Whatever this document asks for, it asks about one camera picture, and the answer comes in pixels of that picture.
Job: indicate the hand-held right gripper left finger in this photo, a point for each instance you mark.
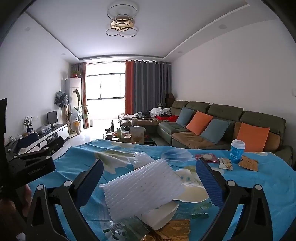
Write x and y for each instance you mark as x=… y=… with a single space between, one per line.
x=90 y=179

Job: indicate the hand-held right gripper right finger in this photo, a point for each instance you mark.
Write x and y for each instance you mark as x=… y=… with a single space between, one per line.
x=208 y=183

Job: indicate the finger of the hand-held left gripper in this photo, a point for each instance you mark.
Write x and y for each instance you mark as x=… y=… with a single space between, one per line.
x=56 y=147

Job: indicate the large white foam net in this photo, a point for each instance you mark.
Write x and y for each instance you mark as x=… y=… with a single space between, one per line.
x=143 y=185

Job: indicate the small white foam net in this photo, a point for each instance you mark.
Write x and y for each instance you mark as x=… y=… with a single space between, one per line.
x=141 y=158

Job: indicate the gold foil wrapper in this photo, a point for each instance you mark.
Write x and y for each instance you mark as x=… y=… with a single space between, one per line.
x=171 y=229

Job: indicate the white tv stand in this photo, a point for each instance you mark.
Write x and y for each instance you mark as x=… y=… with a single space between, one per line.
x=41 y=138

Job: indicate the red snack wrapper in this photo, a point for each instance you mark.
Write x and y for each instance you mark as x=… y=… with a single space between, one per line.
x=205 y=157

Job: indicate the small yellow snack wrapper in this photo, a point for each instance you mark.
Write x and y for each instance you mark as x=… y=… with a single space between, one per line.
x=225 y=164

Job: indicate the black monitor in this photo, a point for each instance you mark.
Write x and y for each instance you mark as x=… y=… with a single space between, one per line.
x=52 y=117

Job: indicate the green candy wrapper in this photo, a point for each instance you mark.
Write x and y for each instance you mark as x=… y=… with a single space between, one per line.
x=198 y=216

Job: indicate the plant in blue vase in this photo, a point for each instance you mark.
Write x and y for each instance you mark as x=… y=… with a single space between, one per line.
x=28 y=122

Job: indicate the tall leafy potted plant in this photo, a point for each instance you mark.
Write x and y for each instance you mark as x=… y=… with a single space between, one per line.
x=79 y=113

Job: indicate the blue paper cup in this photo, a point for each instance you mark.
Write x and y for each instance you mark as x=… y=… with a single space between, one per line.
x=237 y=153

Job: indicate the brown flat wrapper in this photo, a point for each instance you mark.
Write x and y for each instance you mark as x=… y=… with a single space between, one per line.
x=248 y=164

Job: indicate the covered standing fan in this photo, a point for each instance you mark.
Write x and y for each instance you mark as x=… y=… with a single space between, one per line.
x=61 y=98

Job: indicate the blue cushion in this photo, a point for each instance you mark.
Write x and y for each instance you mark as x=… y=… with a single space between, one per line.
x=215 y=131
x=185 y=117

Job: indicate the dark coffee table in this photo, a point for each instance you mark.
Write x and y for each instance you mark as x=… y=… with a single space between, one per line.
x=129 y=139

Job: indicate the white paper bowl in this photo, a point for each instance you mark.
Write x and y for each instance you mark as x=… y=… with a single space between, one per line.
x=161 y=215

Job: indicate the white standing air conditioner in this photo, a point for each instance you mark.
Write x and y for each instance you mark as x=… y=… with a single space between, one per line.
x=72 y=92

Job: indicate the blue floral blanket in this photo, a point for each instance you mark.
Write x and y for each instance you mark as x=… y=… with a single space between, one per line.
x=161 y=148

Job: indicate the dark glass bottle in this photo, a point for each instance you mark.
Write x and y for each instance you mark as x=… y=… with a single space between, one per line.
x=112 y=126

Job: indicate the clear plastic barcode wrapper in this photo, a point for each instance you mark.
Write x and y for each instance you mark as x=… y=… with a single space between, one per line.
x=124 y=228

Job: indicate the striped narrow curtain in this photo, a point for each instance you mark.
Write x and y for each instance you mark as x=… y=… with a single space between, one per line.
x=83 y=92

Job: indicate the orange cushion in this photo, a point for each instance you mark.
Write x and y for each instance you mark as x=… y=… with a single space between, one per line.
x=198 y=122
x=253 y=138

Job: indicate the brown paper bag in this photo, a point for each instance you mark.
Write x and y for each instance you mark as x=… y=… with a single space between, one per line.
x=138 y=134

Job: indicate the red cloth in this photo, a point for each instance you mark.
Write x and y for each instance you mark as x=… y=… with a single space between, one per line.
x=170 y=118

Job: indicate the small potted plant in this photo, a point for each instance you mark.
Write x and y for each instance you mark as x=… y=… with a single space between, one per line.
x=75 y=73

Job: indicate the window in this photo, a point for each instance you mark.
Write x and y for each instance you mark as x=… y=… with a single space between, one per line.
x=105 y=87

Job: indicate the olive green sofa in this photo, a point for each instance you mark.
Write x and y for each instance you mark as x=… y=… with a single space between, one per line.
x=261 y=118

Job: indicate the white clothes pile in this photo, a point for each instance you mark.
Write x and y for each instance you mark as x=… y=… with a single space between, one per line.
x=157 y=111

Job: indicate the orange and grey curtain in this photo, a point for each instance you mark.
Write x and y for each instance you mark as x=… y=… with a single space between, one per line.
x=148 y=88

